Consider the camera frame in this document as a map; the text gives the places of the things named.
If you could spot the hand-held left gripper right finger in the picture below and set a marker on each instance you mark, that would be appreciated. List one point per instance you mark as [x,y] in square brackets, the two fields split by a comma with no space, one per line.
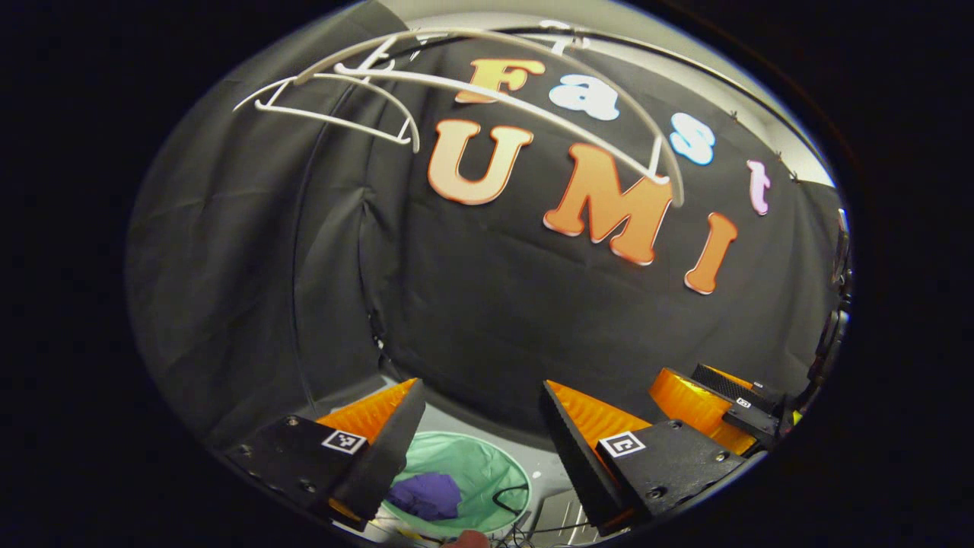
[578,464]

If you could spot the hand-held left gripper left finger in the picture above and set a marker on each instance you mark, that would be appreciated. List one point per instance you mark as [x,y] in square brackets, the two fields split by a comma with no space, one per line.
[396,449]

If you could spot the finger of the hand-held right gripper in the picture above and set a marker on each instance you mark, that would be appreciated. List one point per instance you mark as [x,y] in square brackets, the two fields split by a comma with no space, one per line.
[685,399]

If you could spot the green laundry hamper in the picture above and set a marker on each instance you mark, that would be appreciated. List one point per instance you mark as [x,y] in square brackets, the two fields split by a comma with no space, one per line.
[479,464]

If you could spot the white plastic hanger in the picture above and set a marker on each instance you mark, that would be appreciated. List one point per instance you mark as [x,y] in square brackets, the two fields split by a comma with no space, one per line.
[335,122]
[533,114]

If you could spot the black clothes rack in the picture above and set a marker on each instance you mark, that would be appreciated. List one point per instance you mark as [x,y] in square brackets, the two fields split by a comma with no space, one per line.
[294,266]

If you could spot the black backdrop cloth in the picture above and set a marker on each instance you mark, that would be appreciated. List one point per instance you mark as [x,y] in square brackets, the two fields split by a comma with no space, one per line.
[494,320]

